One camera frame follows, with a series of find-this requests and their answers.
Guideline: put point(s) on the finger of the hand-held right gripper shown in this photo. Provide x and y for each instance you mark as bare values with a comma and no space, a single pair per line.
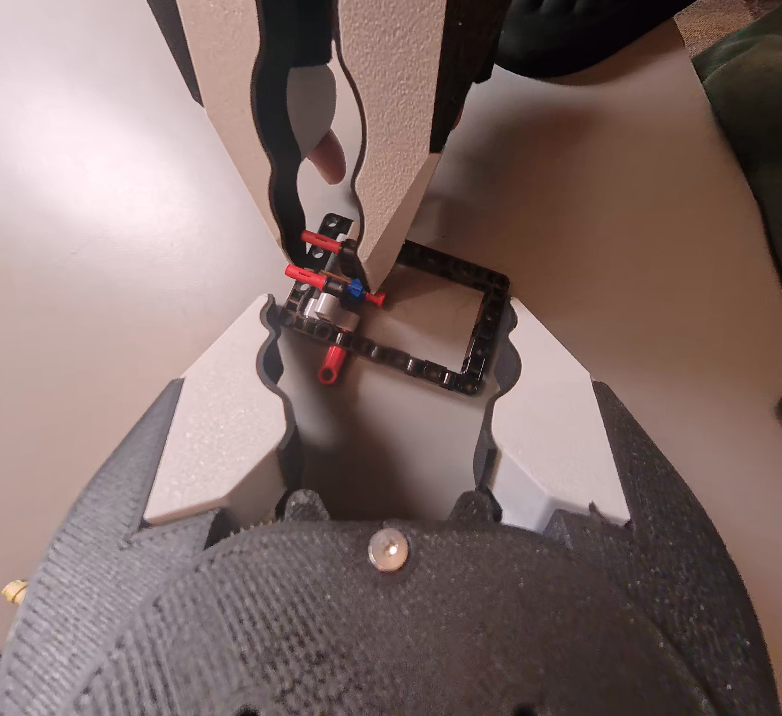
397,87
220,25

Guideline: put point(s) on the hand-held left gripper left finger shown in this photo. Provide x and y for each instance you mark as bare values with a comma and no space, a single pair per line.
220,435

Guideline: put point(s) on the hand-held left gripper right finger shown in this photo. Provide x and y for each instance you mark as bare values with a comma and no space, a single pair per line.
556,435

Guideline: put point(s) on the black lego frame assembly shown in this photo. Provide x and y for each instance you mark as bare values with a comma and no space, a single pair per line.
489,325

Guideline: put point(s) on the brown lego axle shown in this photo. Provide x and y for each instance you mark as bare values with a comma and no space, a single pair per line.
330,277

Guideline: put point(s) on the blue lego gear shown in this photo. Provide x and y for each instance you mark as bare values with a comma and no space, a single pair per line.
353,291

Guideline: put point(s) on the red lego pin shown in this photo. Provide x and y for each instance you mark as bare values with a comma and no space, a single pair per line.
374,299

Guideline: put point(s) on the pile of small lego pieces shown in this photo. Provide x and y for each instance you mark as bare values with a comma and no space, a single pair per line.
12,591

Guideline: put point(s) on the person's right hand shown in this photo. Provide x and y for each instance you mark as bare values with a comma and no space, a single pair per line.
330,160

